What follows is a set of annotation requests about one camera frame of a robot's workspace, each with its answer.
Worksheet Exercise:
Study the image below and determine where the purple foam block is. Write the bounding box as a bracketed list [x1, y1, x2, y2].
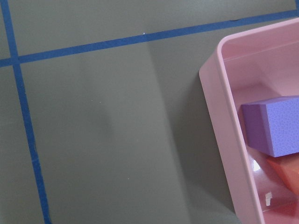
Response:
[241, 96, 299, 157]

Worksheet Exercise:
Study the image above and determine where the orange foam block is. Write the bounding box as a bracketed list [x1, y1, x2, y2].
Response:
[266, 153, 299, 195]

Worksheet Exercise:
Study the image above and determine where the pink plastic bin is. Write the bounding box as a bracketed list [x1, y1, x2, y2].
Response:
[199, 19, 299, 224]

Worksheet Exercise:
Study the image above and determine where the blue tape line crosswise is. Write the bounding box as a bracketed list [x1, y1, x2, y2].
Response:
[0, 8, 299, 68]

